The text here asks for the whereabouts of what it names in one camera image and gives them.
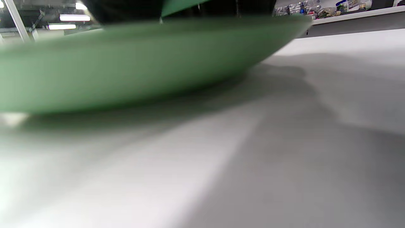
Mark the person's right hand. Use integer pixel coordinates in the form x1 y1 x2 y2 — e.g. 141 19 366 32
82 0 277 25

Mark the light blue dessert shovel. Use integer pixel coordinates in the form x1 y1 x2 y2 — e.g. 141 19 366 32
161 0 211 18

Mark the green round plate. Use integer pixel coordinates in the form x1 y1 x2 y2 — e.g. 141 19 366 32
0 14 312 114

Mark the metal storage shelf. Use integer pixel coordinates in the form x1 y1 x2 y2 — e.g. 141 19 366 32
274 0 405 26

